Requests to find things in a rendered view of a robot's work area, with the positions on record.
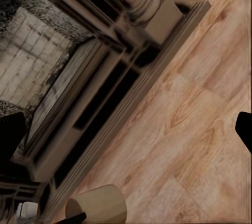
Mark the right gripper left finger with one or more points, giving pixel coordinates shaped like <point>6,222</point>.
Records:
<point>13,127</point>

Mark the wood fireplace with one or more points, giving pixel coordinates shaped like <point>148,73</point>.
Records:
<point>78,69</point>

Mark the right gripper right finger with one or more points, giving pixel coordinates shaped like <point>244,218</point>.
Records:
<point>244,128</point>

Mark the pillar candle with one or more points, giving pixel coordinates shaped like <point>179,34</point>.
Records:
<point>104,205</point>

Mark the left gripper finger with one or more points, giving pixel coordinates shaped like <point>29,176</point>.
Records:
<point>74,220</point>

